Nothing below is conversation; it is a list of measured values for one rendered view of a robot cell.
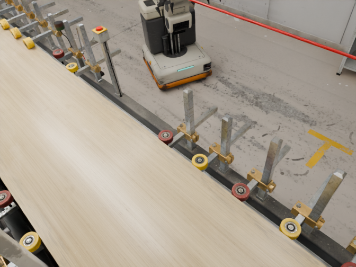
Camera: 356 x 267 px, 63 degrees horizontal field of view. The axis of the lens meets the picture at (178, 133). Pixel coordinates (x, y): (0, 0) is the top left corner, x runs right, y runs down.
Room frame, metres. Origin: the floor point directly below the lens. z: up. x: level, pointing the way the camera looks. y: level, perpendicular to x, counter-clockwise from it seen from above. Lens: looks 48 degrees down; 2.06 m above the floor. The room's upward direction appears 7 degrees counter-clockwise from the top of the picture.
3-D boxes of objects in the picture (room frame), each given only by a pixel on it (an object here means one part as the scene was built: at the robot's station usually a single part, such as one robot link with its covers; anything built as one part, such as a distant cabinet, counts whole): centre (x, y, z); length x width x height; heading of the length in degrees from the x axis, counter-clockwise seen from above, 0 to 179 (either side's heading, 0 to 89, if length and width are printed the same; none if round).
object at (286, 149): (0.78, -0.40, 0.83); 0.43 x 0.03 x 0.04; 129
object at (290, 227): (0.46, -0.41, 0.85); 0.08 x 0.08 x 0.11
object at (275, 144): (0.72, -0.39, 0.92); 0.04 x 0.04 x 0.48; 39
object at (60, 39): (2.26, 0.88, 0.86); 0.04 x 0.04 x 0.48; 39
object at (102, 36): (1.67, 0.40, 1.18); 0.07 x 0.07 x 0.08; 39
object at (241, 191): (0.65, -0.25, 0.85); 0.08 x 0.08 x 0.11
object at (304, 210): (0.54, -0.53, 0.81); 0.14 x 0.06 x 0.05; 39
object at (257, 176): (0.73, -0.38, 0.83); 0.14 x 0.06 x 0.05; 39
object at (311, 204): (0.58, -0.56, 0.81); 0.43 x 0.03 x 0.04; 129
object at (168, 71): (2.85, -0.08, 0.16); 0.67 x 0.64 x 0.25; 15
